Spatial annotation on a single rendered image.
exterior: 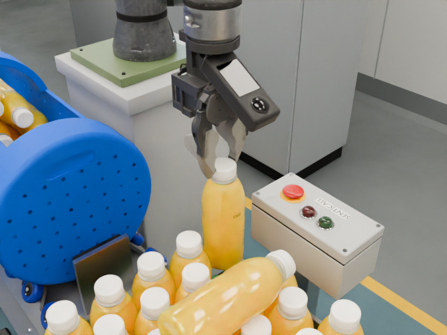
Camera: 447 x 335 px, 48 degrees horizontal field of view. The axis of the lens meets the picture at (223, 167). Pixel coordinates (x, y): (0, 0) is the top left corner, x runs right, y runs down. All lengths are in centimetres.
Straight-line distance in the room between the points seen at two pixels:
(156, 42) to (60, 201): 50
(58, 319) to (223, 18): 43
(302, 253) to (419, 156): 238
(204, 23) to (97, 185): 35
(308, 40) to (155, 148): 132
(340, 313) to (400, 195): 214
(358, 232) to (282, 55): 165
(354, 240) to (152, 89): 55
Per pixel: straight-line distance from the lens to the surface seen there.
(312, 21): 234
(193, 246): 78
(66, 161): 81
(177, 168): 126
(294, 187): 87
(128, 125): 113
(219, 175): 75
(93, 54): 126
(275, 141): 259
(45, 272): 91
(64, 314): 72
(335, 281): 82
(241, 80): 66
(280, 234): 86
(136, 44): 119
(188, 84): 70
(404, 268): 240
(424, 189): 290
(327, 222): 81
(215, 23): 64
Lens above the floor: 163
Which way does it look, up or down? 35 degrees down
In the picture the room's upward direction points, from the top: straight up
